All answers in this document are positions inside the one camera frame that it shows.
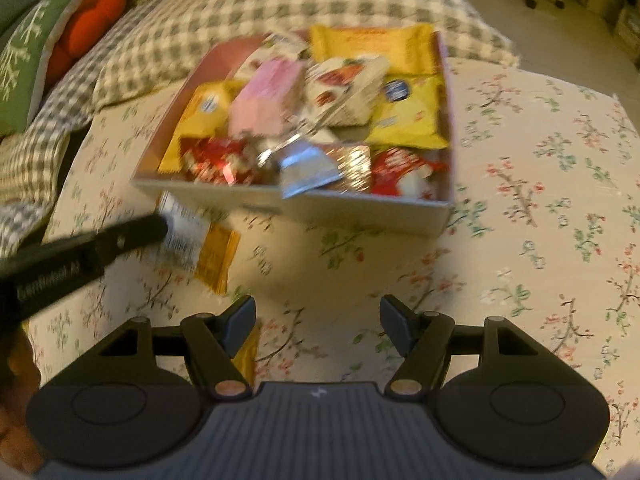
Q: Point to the pink snack packet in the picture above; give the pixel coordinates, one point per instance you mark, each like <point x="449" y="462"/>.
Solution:
<point x="265" y="100"/>

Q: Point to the silver snack packet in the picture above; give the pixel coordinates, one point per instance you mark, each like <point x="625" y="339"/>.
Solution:
<point x="305" y="170"/>

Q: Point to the orange plush cushion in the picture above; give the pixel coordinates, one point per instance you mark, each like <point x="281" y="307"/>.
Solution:
<point x="85" y="25"/>

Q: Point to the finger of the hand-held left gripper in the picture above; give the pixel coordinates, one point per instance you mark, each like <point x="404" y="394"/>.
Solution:
<point x="130" y="235"/>

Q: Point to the dark green cushion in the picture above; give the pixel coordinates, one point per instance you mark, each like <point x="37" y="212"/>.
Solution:
<point x="12" y="12"/>

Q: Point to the large grey checkered pillow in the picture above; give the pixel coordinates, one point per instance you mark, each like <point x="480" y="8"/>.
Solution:
<point x="225" y="15"/>

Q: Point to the gold foil packet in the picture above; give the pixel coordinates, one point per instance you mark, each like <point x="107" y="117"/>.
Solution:
<point x="251" y="360"/>

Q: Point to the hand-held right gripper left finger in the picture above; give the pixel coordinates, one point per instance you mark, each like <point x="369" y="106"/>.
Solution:
<point x="241" y="322"/>

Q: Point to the green cushion white branch print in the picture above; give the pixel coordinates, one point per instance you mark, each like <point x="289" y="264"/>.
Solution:
<point x="30" y="60"/>

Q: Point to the cluttered storage shelf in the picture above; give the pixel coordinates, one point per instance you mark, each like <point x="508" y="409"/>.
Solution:
<point x="620" y="5"/>

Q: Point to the cardboard box pink inside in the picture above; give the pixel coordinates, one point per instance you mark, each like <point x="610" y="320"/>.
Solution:
<point x="350" y="215"/>

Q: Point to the person's left hand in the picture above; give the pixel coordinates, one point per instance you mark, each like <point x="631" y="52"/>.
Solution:
<point x="12" y="385"/>

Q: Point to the floral bed sheet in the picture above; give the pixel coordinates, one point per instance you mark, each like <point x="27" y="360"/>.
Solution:
<point x="525" y="235"/>

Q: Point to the yellow packet blue logo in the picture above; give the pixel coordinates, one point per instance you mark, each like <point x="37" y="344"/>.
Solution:
<point x="415" y="115"/>

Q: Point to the pile of mixed wrappers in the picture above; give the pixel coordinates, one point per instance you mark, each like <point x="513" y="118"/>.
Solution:
<point x="370" y="50"/>

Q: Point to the orange packet white label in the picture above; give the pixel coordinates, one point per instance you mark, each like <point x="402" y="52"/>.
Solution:
<point x="215" y="255"/>

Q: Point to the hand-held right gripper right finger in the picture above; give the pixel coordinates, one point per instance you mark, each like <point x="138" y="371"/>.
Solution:
<point x="395" y="321"/>

